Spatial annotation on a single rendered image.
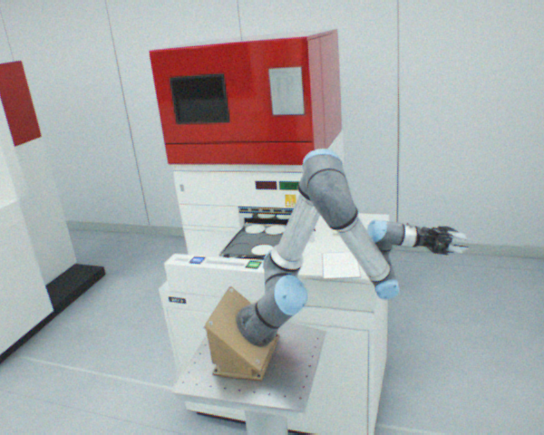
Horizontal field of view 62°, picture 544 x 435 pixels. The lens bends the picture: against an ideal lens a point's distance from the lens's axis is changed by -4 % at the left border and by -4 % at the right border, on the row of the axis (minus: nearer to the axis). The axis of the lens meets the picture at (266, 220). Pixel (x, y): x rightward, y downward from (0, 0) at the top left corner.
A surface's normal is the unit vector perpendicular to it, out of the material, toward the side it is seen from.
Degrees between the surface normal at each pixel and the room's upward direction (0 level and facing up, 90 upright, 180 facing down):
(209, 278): 90
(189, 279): 90
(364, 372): 90
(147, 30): 90
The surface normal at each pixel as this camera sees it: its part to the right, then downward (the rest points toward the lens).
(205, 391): -0.09, -0.91
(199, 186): -0.32, 0.40
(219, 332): 0.60, -0.64
